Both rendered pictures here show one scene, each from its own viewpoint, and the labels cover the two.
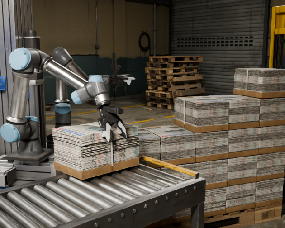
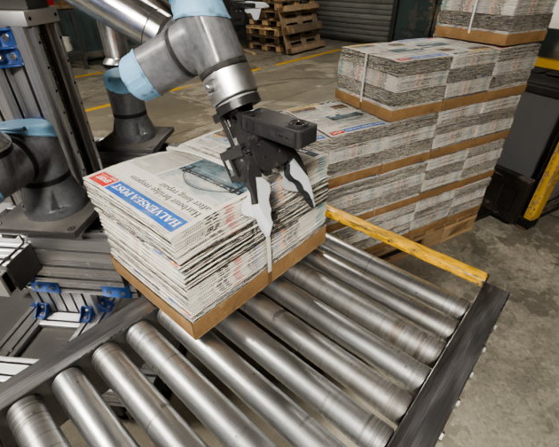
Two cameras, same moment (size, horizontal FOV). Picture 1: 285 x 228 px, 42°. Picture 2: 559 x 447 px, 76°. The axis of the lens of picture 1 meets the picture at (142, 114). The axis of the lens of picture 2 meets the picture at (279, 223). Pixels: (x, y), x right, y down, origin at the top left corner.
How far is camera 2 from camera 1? 134 cm
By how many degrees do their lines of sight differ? 26
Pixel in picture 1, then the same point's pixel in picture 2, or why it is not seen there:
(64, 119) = (130, 105)
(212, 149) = (409, 148)
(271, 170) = (479, 168)
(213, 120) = (421, 95)
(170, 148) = (344, 153)
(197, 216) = not seen: hidden behind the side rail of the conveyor
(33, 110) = (44, 95)
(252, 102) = (488, 56)
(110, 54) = not seen: outside the picture
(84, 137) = (188, 233)
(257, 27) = not seen: outside the picture
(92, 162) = (219, 285)
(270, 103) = (513, 55)
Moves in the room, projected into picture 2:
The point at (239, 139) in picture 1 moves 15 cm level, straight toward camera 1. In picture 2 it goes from (451, 125) to (459, 137)
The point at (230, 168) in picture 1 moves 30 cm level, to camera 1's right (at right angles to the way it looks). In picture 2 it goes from (429, 174) to (486, 170)
